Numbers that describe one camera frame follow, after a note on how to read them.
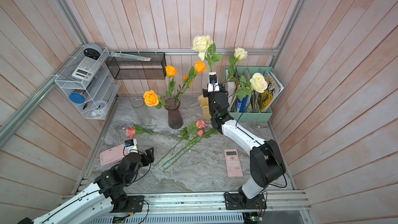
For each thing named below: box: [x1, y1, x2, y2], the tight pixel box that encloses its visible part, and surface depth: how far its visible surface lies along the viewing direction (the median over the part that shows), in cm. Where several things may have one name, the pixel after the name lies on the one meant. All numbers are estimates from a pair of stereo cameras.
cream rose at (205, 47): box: [191, 34, 223, 73], surface depth 61 cm
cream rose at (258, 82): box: [230, 72, 268, 102], surface depth 68 cm
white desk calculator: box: [71, 56, 102, 81], surface depth 79 cm
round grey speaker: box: [83, 43, 103, 61], surface depth 83 cm
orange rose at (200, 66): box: [175, 60, 208, 100], surface depth 79 cm
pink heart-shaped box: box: [99, 143, 130, 167], surface depth 87 cm
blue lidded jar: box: [68, 92, 85, 104], surface depth 78 cm
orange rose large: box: [143, 90, 166, 110], surface depth 71 cm
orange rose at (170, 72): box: [164, 65, 179, 101], surface depth 84 cm
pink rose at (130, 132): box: [125, 125, 182, 139], surface depth 99 cm
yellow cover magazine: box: [258, 70, 285, 113], surface depth 97 cm
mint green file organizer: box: [223, 66, 276, 121], surface depth 90 cm
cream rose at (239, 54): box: [225, 47, 249, 83], surface depth 82 cm
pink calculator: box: [223, 148, 244, 178], surface depth 87 cm
